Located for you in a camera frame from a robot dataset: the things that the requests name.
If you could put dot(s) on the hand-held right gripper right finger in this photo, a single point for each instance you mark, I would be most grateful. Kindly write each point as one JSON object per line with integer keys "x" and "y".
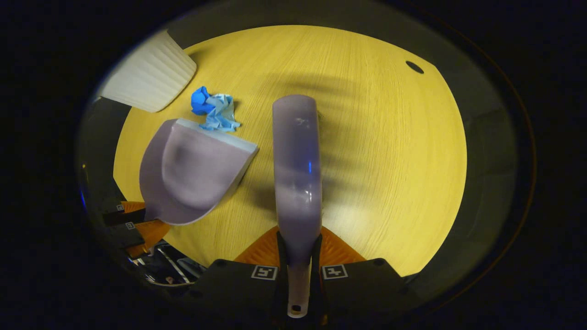
{"x": 362, "y": 286}

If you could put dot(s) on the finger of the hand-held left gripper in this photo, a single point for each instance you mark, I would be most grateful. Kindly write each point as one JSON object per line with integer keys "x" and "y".
{"x": 124, "y": 214}
{"x": 142, "y": 233}

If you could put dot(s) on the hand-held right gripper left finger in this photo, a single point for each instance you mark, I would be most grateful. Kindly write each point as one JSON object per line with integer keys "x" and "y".
{"x": 238, "y": 284}

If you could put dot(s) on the small pale dustpan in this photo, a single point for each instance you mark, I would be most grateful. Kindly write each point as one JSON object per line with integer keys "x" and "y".
{"x": 192, "y": 174}

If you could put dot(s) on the small pale broom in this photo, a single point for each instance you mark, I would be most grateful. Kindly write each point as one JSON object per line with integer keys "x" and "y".
{"x": 296, "y": 160}

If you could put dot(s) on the dark blue paper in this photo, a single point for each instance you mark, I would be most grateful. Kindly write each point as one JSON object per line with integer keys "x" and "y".
{"x": 200, "y": 101}

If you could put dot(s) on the light blue paper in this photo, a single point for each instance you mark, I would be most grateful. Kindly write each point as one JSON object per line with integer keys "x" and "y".
{"x": 222, "y": 114}

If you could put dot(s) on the white garbage bin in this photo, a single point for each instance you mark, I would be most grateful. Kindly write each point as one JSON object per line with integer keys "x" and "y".
{"x": 149, "y": 73}

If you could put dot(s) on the yellow wooden desktop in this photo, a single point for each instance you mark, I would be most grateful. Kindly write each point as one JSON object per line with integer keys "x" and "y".
{"x": 390, "y": 160}

